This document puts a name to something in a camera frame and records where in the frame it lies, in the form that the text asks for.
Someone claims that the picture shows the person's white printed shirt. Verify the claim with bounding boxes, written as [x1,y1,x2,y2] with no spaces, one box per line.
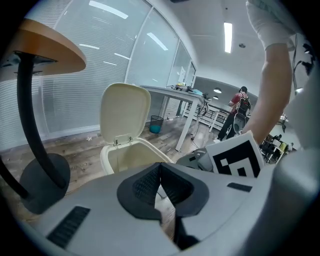
[246,0,320,151]

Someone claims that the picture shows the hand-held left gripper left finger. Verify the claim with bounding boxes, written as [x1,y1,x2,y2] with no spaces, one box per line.
[33,161,182,256]

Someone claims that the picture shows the white desk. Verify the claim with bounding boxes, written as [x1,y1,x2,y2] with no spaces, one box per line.
[141,84,213,152]

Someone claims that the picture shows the round wooden table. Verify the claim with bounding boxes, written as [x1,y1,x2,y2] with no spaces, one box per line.
[0,18,87,215]

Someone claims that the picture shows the grey office chair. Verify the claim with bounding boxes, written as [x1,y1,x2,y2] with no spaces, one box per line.
[232,113,251,137]

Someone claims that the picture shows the black cable bundle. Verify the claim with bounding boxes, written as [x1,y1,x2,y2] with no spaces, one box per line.
[198,92,213,117]

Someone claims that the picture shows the white plastic lidded bin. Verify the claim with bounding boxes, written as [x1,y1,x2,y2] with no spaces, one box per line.
[99,82,176,176]

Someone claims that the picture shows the long ceiling light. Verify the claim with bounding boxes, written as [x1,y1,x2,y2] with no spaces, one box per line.
[223,21,233,54]

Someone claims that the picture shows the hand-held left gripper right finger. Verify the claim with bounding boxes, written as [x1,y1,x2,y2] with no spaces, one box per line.
[159,161,271,253]

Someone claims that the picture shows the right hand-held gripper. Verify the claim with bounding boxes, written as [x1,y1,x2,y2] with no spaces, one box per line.
[175,131,266,179]

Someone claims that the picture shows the person's right forearm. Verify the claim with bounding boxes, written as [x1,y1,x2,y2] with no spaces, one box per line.
[239,42,293,145]

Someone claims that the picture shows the black mesh wastebasket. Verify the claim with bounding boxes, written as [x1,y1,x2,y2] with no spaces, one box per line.
[149,114,165,134]

